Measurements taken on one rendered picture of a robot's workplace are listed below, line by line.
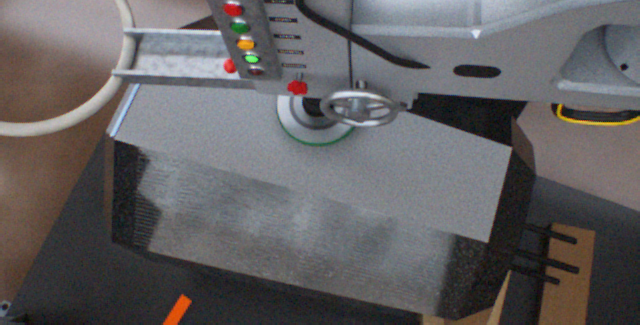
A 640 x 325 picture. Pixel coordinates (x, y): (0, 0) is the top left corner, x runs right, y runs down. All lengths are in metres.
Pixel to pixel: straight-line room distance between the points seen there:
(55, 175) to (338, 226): 1.53
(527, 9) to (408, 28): 0.19
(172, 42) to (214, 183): 0.38
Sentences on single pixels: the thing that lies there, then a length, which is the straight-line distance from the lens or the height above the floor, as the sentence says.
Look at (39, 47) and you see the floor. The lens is 3.00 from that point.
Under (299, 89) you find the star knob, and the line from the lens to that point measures 1.06.
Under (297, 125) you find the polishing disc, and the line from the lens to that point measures 1.44.
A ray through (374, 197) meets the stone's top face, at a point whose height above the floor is 0.85.
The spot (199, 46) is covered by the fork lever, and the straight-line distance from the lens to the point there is 1.39.
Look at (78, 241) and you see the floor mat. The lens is 2.52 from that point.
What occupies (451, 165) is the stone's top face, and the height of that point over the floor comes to 0.85.
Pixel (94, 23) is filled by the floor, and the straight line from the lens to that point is 2.94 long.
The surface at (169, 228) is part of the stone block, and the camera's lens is 1.66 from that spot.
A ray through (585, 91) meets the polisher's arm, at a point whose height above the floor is 1.25.
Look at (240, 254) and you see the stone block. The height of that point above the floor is 0.67.
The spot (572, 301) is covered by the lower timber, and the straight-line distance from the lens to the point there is 2.26.
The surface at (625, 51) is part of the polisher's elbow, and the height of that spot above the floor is 1.32.
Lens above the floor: 2.22
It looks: 69 degrees down
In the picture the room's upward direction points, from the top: 12 degrees counter-clockwise
